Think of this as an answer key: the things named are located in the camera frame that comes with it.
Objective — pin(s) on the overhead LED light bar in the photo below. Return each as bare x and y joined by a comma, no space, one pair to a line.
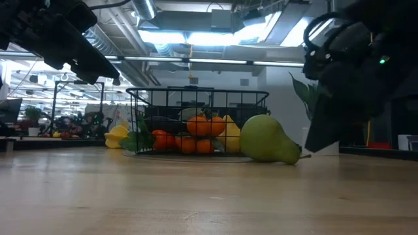
212,60

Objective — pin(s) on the black background robot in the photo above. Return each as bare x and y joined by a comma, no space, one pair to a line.
94,125

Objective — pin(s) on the white printed banner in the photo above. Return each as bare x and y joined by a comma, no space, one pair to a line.
114,112

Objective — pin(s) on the orange tangerine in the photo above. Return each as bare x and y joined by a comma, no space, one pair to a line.
217,125
185,145
198,125
205,147

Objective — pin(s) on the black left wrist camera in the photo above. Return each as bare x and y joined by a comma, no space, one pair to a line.
80,16

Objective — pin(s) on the green pear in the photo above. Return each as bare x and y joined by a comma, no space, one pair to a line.
266,140

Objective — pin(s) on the small potted plant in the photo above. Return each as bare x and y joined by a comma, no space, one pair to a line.
33,119

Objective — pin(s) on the silver ceiling duct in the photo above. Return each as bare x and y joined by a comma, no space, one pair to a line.
143,8

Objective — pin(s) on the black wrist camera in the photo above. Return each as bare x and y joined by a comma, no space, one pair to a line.
80,16
339,45

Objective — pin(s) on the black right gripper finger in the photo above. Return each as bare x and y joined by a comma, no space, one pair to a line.
333,124

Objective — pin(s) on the black metal frame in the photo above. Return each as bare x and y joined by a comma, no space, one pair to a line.
78,98

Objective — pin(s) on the yellow pear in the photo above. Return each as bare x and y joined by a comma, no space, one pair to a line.
232,137

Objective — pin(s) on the red box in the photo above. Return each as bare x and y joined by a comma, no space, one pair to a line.
379,145

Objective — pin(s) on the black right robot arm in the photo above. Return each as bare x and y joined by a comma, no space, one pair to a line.
392,19

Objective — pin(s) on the round grey mat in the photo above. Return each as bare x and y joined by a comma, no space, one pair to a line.
183,159

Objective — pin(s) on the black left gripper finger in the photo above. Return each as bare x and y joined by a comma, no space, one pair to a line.
86,77
94,60

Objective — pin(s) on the green leafy vegetable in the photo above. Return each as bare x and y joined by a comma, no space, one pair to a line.
134,139

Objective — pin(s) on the grey ceiling unit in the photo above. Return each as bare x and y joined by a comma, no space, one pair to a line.
222,19

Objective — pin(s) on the dark monitor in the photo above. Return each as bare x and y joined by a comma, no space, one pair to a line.
9,111

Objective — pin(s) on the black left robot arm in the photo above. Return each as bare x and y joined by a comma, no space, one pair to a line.
16,16

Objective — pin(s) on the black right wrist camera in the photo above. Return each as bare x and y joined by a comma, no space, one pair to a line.
339,45

